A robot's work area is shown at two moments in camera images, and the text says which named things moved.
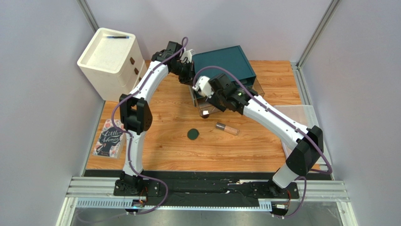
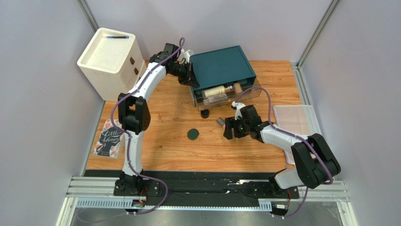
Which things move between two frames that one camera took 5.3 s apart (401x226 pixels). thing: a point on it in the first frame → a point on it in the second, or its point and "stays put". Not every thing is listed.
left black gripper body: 185,72 stays put
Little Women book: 111,140 stays put
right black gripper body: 212,98 → 236,128
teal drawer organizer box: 232,59 stays put
